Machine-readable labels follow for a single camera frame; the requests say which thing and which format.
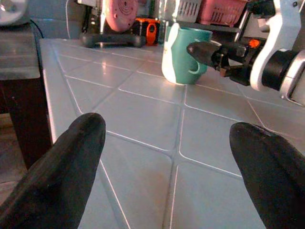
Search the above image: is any pink plastic basket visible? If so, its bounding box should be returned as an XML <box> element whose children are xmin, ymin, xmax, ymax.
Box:
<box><xmin>196</xmin><ymin>0</ymin><xmax>248</xmax><ymax>27</ymax></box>

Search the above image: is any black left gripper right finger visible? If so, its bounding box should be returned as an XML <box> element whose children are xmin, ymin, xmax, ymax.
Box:
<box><xmin>229</xmin><ymin>122</ymin><xmax>305</xmax><ymax>229</ymax></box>

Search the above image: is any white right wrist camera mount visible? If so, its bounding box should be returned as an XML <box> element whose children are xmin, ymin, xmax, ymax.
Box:
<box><xmin>249</xmin><ymin>0</ymin><xmax>305</xmax><ymax>92</ymax></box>

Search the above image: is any thin black cable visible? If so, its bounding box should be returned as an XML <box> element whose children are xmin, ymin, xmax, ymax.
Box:
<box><xmin>30</xmin><ymin>19</ymin><xmax>45</xmax><ymax>40</ymax></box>

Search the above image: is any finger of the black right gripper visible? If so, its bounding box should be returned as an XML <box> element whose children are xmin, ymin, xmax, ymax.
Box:
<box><xmin>186</xmin><ymin>41</ymin><xmax>221</xmax><ymax>67</ymax></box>

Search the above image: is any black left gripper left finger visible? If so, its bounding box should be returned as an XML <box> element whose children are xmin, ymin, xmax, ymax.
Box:
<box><xmin>0</xmin><ymin>113</ymin><xmax>106</xmax><ymax>229</ymax></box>

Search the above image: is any pink round appliance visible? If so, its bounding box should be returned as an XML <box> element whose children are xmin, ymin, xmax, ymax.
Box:
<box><xmin>105</xmin><ymin>0</ymin><xmax>139</xmax><ymax>33</ymax></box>

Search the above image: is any dark grey flat tray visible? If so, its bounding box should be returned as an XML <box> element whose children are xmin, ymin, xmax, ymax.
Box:
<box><xmin>81</xmin><ymin>33</ymin><xmax>146</xmax><ymax>49</ymax></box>

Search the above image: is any dark metal shelf rack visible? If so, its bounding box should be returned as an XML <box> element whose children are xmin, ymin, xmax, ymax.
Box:
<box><xmin>177</xmin><ymin>9</ymin><xmax>253</xmax><ymax>43</ymax></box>

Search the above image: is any grey plastic basket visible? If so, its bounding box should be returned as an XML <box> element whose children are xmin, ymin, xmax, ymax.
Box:
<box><xmin>172</xmin><ymin>0</ymin><xmax>202</xmax><ymax>23</ymax></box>

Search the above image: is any white round appliance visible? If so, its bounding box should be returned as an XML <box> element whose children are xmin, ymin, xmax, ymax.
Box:
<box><xmin>0</xmin><ymin>0</ymin><xmax>26</xmax><ymax>26</ymax></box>

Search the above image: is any dark wooden side table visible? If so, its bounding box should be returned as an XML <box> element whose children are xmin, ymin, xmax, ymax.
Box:
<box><xmin>0</xmin><ymin>23</ymin><xmax>53</xmax><ymax>170</ymax></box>

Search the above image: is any teal and white mug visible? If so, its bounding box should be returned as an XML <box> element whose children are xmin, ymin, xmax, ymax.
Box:
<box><xmin>161</xmin><ymin>22</ymin><xmax>214</xmax><ymax>85</ymax></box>

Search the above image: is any orange and black tool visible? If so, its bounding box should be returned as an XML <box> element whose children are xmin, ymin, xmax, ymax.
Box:
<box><xmin>132</xmin><ymin>18</ymin><xmax>161</xmax><ymax>46</ymax></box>

